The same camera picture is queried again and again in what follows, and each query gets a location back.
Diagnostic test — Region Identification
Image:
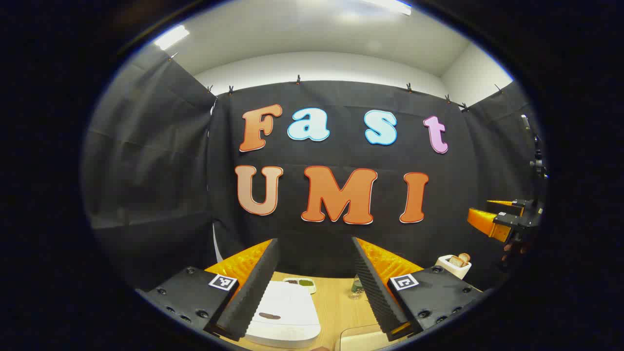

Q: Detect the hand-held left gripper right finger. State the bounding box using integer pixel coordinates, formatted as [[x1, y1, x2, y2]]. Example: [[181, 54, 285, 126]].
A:
[[351, 236, 483, 342]]

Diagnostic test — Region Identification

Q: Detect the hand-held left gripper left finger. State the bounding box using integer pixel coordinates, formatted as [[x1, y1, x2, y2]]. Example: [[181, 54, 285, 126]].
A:
[[136, 238, 281, 342]]

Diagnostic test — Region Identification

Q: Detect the white rice cooker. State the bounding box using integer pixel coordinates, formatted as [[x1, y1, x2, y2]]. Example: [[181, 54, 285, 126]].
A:
[[244, 280, 322, 349]]

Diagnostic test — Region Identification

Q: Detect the white divided condiment dish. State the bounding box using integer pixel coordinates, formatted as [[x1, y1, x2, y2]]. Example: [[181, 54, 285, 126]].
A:
[[283, 277, 316, 294]]

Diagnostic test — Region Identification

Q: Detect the beige plastic container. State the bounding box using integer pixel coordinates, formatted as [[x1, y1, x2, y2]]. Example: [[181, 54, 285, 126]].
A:
[[340, 326, 390, 351]]

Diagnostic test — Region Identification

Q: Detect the white toaster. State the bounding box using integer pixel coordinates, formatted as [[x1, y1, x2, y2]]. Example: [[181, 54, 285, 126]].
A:
[[435, 253, 472, 279]]

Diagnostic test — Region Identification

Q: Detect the black backdrop cloth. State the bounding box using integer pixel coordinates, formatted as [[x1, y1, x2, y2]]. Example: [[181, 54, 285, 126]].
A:
[[82, 46, 547, 293]]

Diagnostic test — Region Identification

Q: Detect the long ceiling light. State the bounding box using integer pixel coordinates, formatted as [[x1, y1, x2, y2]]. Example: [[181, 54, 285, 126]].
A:
[[154, 25, 191, 51], [361, 0, 413, 15]]

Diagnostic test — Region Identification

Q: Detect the row of black cloth clips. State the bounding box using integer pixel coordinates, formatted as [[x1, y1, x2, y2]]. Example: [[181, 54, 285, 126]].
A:
[[167, 51, 504, 112]]

